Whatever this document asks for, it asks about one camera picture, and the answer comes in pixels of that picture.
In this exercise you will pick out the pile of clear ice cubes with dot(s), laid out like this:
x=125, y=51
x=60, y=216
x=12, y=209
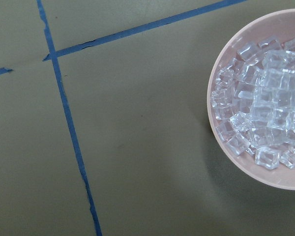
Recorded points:
x=253, y=100

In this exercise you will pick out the pink bowl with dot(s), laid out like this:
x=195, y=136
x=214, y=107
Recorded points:
x=282, y=24

